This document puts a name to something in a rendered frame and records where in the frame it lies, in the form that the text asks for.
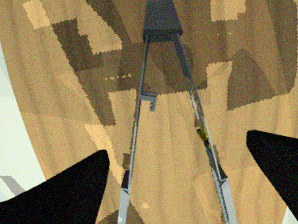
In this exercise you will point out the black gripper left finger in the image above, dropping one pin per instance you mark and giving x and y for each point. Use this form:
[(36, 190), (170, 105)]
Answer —
[(72, 197)]

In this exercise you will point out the light brown wooden board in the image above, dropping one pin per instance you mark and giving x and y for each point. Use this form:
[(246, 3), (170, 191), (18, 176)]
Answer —
[(75, 68)]

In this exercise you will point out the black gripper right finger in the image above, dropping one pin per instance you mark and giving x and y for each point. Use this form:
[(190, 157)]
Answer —
[(277, 156)]

